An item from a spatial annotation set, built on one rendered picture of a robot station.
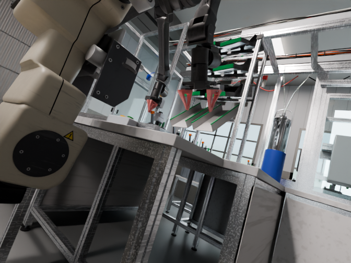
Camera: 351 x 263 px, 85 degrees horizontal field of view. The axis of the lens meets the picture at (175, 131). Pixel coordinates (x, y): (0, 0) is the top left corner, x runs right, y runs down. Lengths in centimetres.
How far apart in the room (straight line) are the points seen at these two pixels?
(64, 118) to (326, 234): 133
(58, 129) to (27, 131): 6
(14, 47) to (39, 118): 334
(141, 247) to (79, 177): 148
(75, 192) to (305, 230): 173
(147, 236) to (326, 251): 107
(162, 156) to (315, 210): 106
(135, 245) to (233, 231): 33
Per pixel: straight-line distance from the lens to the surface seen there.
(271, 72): 235
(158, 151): 51
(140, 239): 52
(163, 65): 124
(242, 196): 70
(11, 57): 378
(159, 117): 128
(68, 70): 56
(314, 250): 141
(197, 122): 103
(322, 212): 139
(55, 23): 57
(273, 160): 168
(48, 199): 191
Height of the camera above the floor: 79
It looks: 9 degrees up
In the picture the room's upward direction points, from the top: 18 degrees clockwise
